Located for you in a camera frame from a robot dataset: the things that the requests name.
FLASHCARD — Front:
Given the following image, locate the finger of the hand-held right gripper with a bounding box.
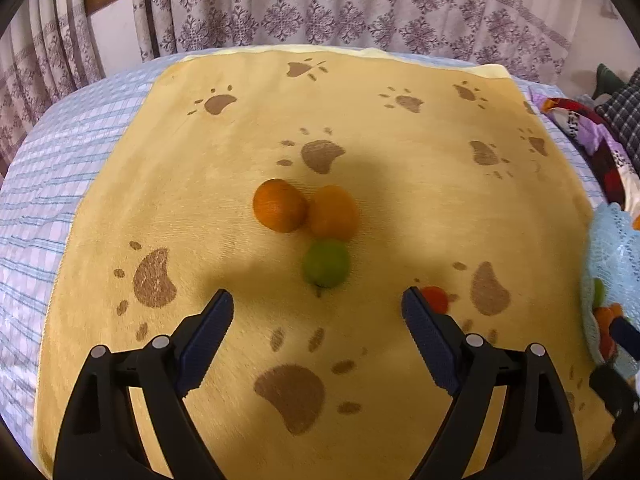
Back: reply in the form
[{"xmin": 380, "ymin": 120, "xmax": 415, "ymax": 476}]
[
  {"xmin": 588, "ymin": 362, "xmax": 640, "ymax": 419},
  {"xmin": 607, "ymin": 314, "xmax": 640, "ymax": 379}
]

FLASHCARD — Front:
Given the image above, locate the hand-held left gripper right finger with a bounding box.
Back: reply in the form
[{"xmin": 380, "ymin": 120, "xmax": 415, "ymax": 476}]
[{"xmin": 401, "ymin": 286, "xmax": 583, "ymax": 480}]

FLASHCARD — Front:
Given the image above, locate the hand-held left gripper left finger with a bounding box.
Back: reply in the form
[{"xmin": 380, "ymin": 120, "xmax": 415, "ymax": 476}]
[{"xmin": 52, "ymin": 288, "xmax": 235, "ymax": 480}]

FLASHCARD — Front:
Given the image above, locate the large orange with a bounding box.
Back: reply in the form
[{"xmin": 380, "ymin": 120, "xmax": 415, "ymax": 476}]
[{"xmin": 594, "ymin": 303, "xmax": 625, "ymax": 335}]

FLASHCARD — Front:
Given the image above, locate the red tomato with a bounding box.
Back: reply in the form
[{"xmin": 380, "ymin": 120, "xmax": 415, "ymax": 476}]
[{"xmin": 419, "ymin": 285, "xmax": 450, "ymax": 314}]

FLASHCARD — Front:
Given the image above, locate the light blue mesh bag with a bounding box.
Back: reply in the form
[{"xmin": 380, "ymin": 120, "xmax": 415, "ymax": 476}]
[{"xmin": 579, "ymin": 203, "xmax": 640, "ymax": 367}]

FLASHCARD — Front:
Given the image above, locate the green lime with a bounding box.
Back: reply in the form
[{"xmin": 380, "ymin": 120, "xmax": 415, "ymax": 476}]
[{"xmin": 300, "ymin": 239, "xmax": 351, "ymax": 289}]

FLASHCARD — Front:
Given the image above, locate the colourful patterned quilt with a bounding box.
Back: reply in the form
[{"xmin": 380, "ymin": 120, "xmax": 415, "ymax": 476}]
[{"xmin": 531, "ymin": 94, "xmax": 640, "ymax": 212}]

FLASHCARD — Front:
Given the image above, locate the yellow paw print blanket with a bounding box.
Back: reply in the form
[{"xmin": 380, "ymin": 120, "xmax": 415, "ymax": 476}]
[{"xmin": 32, "ymin": 45, "xmax": 619, "ymax": 480}]

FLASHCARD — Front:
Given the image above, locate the dark plaid cloth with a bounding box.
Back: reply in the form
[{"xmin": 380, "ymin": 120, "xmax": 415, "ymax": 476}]
[{"xmin": 595, "ymin": 67, "xmax": 640, "ymax": 162}]

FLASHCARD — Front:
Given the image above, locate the dark green cloth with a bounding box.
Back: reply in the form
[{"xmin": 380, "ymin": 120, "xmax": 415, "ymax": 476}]
[{"xmin": 594, "ymin": 63, "xmax": 626, "ymax": 99}]

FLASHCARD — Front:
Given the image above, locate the purple patterned curtain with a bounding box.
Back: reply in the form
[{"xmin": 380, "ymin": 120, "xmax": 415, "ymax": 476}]
[{"xmin": 0, "ymin": 0, "xmax": 582, "ymax": 177}]

